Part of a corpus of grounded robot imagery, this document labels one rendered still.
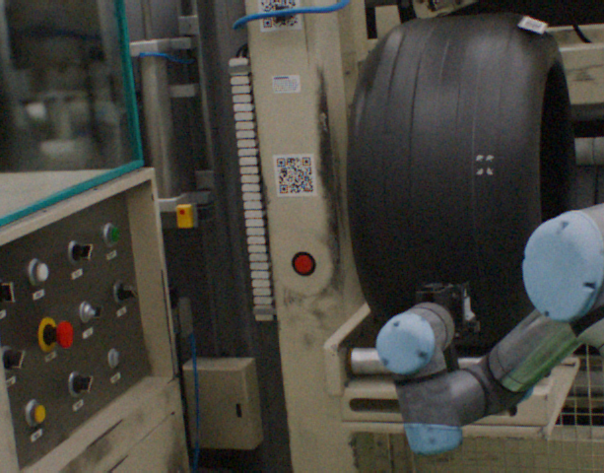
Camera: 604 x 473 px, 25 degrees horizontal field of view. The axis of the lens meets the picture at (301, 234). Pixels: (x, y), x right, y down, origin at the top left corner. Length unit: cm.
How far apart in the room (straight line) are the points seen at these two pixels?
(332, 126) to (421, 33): 25
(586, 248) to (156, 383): 104
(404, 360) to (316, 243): 61
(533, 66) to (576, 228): 68
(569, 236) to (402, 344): 37
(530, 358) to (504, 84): 48
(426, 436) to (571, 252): 43
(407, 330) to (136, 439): 62
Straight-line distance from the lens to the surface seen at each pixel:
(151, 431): 228
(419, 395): 181
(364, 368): 231
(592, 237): 151
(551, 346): 179
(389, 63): 217
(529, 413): 224
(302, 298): 239
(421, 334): 178
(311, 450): 248
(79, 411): 215
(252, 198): 239
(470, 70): 212
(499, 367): 186
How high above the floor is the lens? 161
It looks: 12 degrees down
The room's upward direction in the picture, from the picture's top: 5 degrees counter-clockwise
